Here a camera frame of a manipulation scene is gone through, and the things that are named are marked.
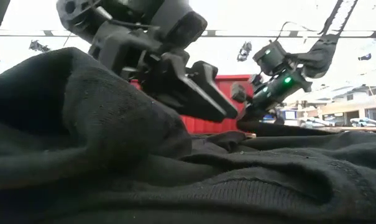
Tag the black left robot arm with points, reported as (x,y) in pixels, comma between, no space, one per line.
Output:
(175,18)

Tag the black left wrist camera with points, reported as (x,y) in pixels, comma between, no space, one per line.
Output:
(122,46)

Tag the black knit sweater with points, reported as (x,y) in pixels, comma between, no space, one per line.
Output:
(144,174)

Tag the red plastic bin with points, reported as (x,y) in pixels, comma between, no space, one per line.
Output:
(206,126)

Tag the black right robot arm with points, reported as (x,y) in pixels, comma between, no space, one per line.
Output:
(321,59)

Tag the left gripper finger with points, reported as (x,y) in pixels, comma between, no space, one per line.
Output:
(211,77)
(194,102)

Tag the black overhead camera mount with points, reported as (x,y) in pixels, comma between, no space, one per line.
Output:
(244,51)

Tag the black ceiling light fixture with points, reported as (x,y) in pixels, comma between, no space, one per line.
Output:
(38,46)

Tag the pale blue background robot arm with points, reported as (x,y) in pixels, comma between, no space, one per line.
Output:
(315,122)
(366,122)

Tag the wooden background table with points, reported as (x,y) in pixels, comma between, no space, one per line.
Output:
(355,128)

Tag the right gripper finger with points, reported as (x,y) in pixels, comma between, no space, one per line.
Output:
(248,113)

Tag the blue labelled storage bin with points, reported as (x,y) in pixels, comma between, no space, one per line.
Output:
(289,115)

